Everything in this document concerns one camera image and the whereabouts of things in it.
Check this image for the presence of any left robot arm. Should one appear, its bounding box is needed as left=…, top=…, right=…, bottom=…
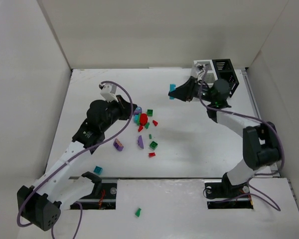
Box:
left=17, top=95, right=137, bottom=231

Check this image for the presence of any teal square lego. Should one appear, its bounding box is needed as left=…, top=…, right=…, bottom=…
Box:
left=93, top=166, right=103, bottom=175

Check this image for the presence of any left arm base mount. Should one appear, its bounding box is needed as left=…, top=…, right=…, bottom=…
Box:
left=70, top=172, right=118, bottom=210

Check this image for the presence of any white slotted container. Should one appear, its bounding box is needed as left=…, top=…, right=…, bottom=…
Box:
left=190, top=60, right=218, bottom=101

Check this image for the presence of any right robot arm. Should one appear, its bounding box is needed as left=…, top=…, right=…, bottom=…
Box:
left=168, top=77, right=284, bottom=199

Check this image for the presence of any large red lego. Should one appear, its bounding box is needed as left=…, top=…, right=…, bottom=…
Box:
left=139, top=113, right=148, bottom=126

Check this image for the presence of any black slotted container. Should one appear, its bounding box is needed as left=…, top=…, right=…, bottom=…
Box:
left=212, top=59, right=239, bottom=98

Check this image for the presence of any green square lego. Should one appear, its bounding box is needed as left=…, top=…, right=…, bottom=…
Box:
left=149, top=141, right=158, bottom=150
left=147, top=109, right=153, bottom=117

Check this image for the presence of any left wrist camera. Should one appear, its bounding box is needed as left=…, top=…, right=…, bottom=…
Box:
left=99, top=84, right=118, bottom=102

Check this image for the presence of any purple arched lego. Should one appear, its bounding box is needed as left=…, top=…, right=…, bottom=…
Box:
left=137, top=135, right=144, bottom=149

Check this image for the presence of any green thin lego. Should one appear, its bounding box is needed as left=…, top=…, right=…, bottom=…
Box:
left=135, top=208, right=142, bottom=218

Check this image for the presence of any small teal lego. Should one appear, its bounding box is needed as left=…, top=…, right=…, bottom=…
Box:
left=134, top=115, right=139, bottom=123

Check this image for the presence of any long teal lego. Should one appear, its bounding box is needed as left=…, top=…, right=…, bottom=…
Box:
left=168, top=84, right=176, bottom=100

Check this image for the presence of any purple round flower lego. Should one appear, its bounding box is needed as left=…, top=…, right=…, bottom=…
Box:
left=134, top=107, right=143, bottom=115

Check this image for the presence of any green square lego lower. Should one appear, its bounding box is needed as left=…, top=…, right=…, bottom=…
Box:
left=149, top=141, right=158, bottom=150

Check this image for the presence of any purple lego with pink face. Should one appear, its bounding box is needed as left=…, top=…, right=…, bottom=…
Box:
left=113, top=138, right=124, bottom=151

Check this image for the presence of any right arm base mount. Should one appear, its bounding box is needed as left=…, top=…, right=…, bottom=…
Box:
left=203, top=182, right=254, bottom=210

